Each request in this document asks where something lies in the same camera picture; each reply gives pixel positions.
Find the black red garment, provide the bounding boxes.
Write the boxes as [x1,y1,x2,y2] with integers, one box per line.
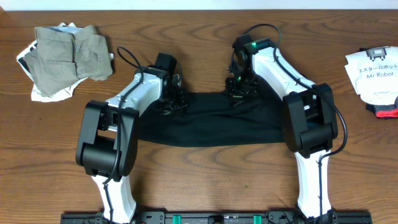
[356,46,397,119]

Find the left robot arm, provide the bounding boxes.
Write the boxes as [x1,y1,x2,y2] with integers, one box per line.
[75,65,182,223]

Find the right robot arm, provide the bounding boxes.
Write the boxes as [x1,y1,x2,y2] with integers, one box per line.
[226,34,338,223]

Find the black t-shirt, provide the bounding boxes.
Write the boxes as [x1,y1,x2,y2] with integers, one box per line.
[138,79,284,147]

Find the white printed garment under khaki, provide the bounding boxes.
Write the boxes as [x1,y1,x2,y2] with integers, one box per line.
[16,22,115,103]

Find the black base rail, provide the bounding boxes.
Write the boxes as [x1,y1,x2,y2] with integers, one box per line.
[60,208,373,224]

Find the khaki folded shirt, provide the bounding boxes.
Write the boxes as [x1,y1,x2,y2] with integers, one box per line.
[24,25,114,98]

